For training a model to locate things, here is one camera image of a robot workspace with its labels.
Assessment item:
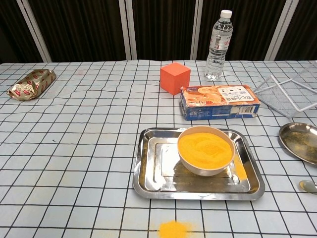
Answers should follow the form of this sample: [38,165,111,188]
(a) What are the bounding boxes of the orange cube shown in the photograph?
[159,62,191,96]

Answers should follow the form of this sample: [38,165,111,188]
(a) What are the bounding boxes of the orange powder pile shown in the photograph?
[158,219,199,238]

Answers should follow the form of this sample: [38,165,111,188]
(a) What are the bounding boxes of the white wire mesh basket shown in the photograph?
[255,60,317,117]

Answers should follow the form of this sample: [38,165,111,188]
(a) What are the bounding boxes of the round steel plate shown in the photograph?
[279,122,317,166]

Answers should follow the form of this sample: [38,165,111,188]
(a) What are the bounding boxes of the bowl of orange powder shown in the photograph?
[177,125,235,177]

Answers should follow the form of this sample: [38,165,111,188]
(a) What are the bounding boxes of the black curtain screen panel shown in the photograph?
[0,0,52,64]
[17,0,138,62]
[264,0,317,61]
[125,0,206,61]
[190,0,300,61]

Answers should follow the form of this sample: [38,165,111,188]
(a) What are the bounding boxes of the orange and blue snack box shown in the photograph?
[180,85,261,121]

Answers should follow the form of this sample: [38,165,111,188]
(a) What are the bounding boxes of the clear plastic water bottle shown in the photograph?
[204,9,234,80]

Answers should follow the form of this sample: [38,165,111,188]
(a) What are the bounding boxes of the rectangular steel tray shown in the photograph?
[132,127,265,201]

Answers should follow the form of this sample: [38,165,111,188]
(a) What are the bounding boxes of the blue checked tablecloth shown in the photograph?
[0,59,317,238]

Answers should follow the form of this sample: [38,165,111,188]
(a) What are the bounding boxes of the small metal spoon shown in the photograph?
[299,180,317,194]

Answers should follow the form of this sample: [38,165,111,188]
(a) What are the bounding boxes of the gold foil snack packet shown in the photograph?
[6,68,57,101]

